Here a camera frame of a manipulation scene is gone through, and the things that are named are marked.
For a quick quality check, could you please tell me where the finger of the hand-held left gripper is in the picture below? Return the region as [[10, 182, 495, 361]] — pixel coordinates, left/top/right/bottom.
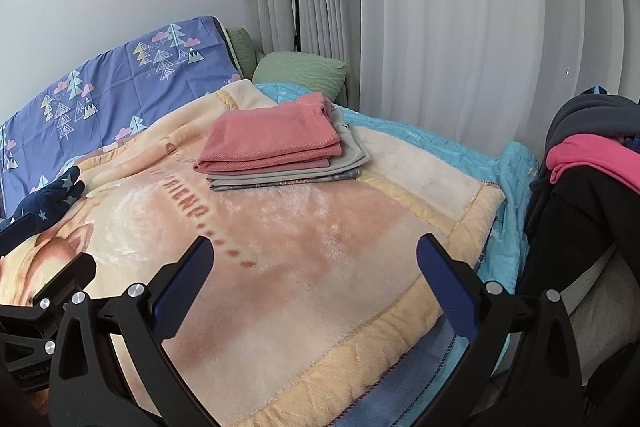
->
[[0, 214, 45, 253], [32, 253, 97, 308]]

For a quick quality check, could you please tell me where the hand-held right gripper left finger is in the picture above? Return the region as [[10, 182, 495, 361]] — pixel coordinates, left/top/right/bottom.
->
[[47, 236, 221, 427]]

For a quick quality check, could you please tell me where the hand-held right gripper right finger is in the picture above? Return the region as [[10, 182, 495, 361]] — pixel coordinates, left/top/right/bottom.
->
[[416, 233, 588, 427]]

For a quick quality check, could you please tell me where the pink sweater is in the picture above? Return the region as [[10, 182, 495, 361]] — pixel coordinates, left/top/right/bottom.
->
[[194, 92, 343, 174]]

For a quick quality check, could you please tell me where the navy star fleece blanket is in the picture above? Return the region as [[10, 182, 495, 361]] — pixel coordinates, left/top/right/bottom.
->
[[0, 166, 87, 233]]

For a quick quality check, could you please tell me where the cream plush blanket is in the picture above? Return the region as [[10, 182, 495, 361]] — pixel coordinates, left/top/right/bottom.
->
[[0, 79, 506, 427]]

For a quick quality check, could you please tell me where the black garment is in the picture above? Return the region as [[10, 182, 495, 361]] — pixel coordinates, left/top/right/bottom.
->
[[522, 167, 640, 303]]

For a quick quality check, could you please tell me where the light blue quilt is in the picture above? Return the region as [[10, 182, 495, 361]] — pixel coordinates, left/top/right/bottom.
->
[[257, 82, 540, 427]]

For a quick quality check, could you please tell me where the folded patterned grey garment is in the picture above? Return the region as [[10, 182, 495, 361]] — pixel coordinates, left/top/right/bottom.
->
[[209, 167, 361, 192]]

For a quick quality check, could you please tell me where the blue tree print pillow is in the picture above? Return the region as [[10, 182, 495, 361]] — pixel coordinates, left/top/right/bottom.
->
[[0, 16, 243, 218]]

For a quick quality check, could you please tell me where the folded light pink garment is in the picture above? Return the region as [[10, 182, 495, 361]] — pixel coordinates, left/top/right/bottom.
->
[[207, 157, 332, 180]]

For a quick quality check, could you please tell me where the bright pink garment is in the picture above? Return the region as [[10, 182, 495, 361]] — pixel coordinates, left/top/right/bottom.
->
[[546, 133, 640, 198]]

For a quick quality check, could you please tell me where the dark grey garment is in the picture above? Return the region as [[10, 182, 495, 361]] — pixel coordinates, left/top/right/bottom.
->
[[530, 93, 640, 208]]

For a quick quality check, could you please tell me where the green quilted cushion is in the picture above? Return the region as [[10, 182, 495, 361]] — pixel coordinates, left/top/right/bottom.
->
[[225, 28, 266, 80]]

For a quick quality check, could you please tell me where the green pillow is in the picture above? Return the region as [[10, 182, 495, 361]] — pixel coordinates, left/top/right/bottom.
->
[[252, 52, 350, 100]]

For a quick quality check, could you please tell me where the white curtain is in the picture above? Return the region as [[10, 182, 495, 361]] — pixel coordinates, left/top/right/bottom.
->
[[240, 0, 640, 162]]

